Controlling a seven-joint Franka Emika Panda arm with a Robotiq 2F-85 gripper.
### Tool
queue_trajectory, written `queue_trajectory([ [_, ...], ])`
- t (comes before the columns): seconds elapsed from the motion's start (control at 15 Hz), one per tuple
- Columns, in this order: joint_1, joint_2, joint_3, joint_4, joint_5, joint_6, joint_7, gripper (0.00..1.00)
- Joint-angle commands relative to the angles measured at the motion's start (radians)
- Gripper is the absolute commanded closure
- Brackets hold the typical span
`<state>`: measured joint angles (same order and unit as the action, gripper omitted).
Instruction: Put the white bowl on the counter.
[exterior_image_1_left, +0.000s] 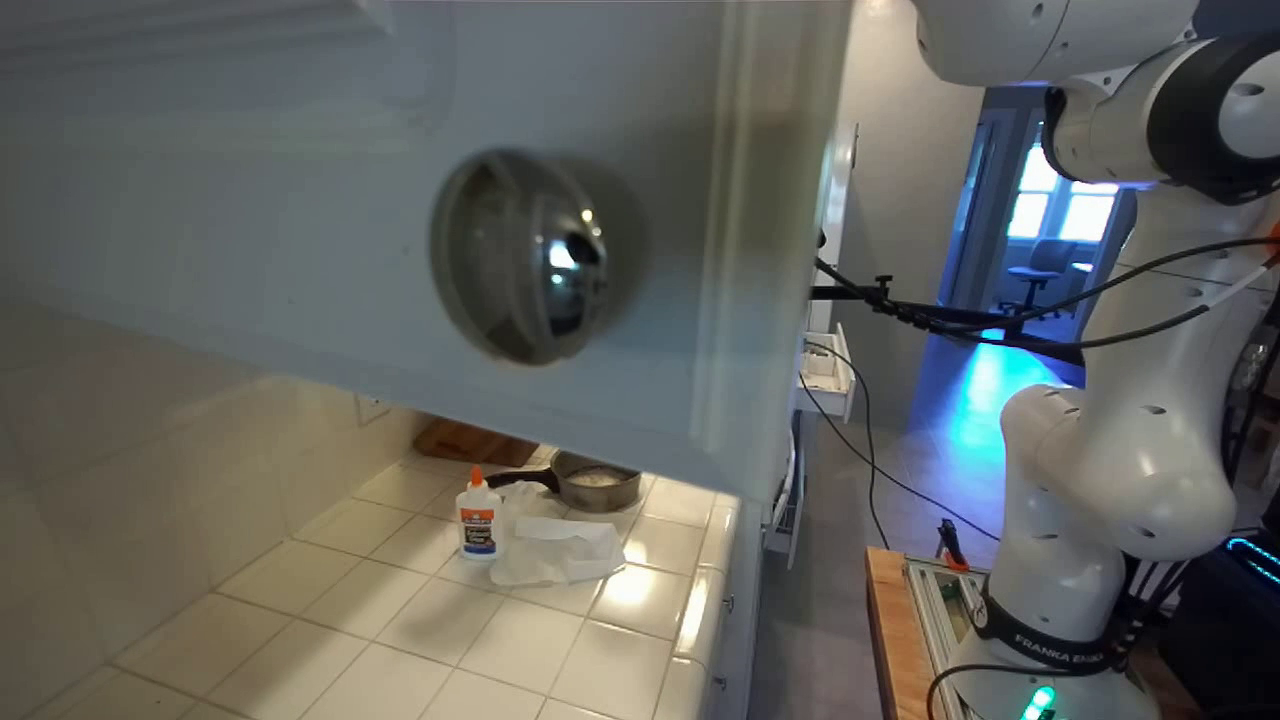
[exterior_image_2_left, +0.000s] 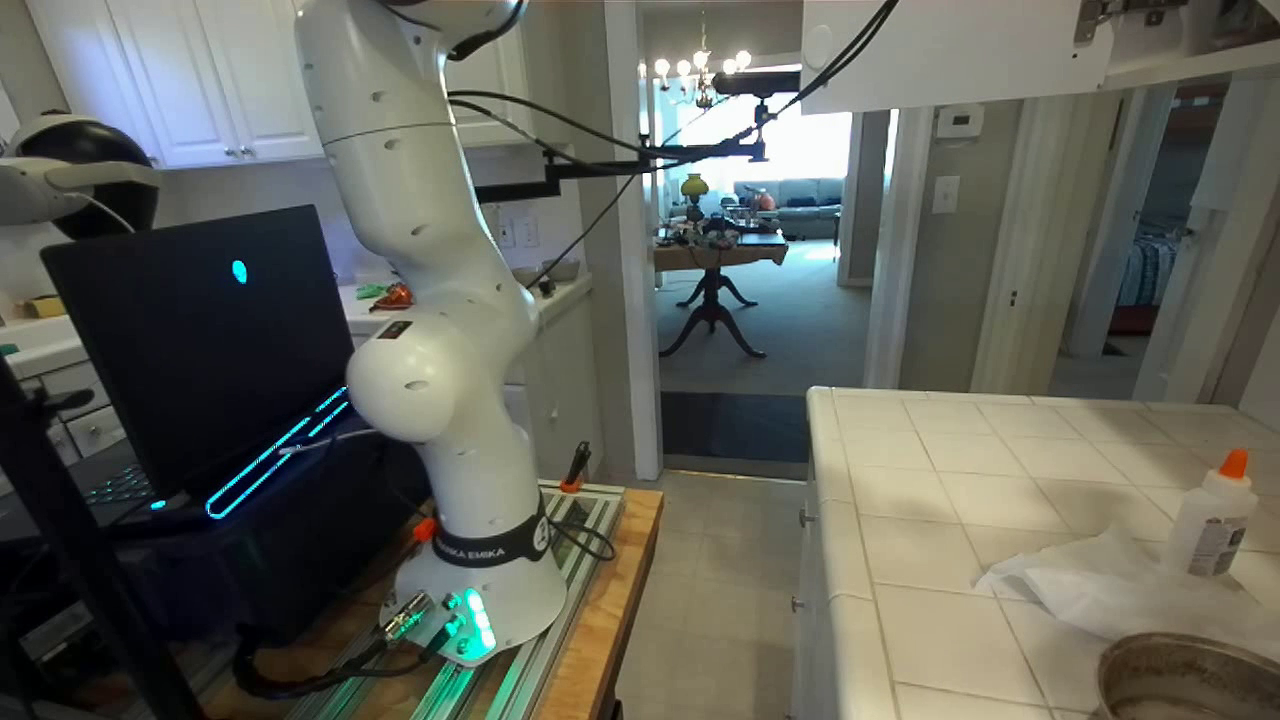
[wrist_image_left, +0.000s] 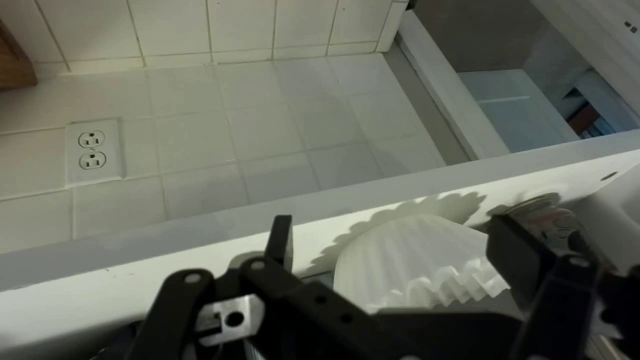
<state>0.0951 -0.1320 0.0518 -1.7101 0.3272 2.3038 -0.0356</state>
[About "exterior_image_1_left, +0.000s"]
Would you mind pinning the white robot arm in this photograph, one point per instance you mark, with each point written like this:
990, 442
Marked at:
1121, 452

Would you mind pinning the round metal cabinet knob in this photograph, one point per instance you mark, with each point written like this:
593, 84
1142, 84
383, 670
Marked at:
520, 255

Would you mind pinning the clear plastic bag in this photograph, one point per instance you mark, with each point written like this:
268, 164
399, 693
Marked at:
552, 550

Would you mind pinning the glue bottle orange cap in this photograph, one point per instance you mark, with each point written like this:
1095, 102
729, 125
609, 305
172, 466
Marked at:
477, 527

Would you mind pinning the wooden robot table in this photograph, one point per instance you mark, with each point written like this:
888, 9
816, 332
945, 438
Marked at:
888, 641

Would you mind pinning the dark office chair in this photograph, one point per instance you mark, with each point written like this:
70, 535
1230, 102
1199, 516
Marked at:
1042, 275

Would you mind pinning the white cabinet door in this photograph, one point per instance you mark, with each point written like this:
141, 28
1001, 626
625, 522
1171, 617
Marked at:
264, 162

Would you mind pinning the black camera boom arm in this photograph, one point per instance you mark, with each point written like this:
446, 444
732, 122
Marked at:
933, 313

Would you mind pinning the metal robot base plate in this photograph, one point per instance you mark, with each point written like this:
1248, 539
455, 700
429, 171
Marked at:
943, 615

